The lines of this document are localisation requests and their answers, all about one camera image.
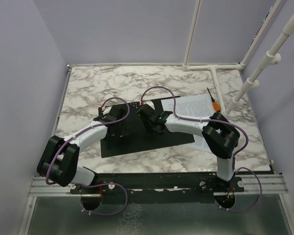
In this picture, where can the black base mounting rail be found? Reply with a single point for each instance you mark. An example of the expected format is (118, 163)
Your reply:
(160, 188)

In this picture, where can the white pvc pipe frame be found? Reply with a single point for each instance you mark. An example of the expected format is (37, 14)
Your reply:
(271, 57)

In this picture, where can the orange handled screwdriver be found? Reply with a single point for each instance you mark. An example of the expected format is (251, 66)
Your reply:
(216, 106)

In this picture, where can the silver aluminium rail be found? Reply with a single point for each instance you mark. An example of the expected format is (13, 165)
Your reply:
(39, 188)

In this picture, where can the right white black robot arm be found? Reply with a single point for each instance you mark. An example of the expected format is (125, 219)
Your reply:
(221, 136)

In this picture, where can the printed paper sheet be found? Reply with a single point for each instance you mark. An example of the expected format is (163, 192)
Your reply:
(199, 144)
(198, 106)

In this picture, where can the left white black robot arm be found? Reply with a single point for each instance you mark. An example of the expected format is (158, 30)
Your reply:
(59, 161)

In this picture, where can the grey black file folder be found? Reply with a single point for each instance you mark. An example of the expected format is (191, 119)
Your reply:
(131, 136)

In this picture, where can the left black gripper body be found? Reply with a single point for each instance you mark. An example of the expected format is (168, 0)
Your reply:
(121, 131)

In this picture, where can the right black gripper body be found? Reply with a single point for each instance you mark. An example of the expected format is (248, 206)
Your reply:
(149, 125)

